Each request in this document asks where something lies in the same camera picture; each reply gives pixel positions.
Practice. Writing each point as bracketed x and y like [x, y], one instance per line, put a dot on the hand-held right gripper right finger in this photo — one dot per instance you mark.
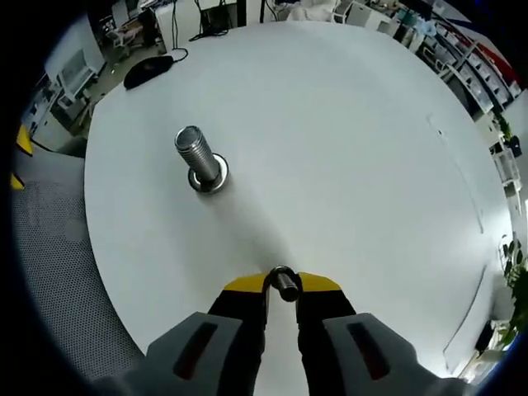
[321, 305]

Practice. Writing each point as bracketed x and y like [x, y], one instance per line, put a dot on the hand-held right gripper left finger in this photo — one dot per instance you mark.
[239, 305]

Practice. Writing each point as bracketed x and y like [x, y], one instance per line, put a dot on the small threaded steel stud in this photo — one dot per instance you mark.
[287, 286]

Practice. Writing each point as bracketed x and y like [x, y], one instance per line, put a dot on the large metal washer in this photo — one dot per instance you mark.
[224, 171]

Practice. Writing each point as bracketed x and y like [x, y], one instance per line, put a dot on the large threaded steel stud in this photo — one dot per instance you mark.
[194, 150]

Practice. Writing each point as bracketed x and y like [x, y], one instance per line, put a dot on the white low cabinet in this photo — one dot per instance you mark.
[76, 70]

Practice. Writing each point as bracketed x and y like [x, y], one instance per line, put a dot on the black computer mouse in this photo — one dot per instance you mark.
[146, 72]

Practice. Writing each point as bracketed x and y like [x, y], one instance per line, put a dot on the small black pouch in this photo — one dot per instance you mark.
[484, 336]

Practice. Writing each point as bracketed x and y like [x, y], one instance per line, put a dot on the large potted green plant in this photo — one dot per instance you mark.
[515, 264]

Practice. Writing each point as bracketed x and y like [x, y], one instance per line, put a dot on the small background plant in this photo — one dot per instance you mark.
[513, 142]

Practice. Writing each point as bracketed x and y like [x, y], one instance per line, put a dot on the white storage shelving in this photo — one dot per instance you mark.
[474, 70]

